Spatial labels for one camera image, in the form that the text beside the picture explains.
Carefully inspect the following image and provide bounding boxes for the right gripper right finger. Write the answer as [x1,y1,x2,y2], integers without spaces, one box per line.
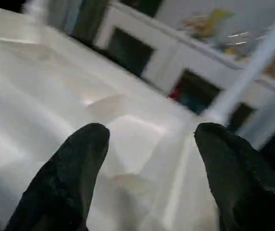
[193,122,275,231]

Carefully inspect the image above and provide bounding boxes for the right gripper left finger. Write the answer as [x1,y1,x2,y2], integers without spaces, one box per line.
[4,122,111,231]

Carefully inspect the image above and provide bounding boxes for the white plastic table top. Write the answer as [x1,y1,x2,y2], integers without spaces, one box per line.
[0,4,226,231]

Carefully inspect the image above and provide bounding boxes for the red bottle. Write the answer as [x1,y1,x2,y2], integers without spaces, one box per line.
[169,83,183,100]

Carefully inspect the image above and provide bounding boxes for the clear glass jar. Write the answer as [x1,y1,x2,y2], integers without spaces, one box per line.
[225,30,252,48]

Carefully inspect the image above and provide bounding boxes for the white glass-door cabinet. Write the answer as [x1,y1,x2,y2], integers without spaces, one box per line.
[95,1,275,150]

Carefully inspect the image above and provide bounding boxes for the yellow-green ornament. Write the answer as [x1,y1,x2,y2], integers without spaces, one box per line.
[195,8,234,39]

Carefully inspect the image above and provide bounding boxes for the grey-brown curtain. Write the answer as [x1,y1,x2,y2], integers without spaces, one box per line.
[72,0,108,43]

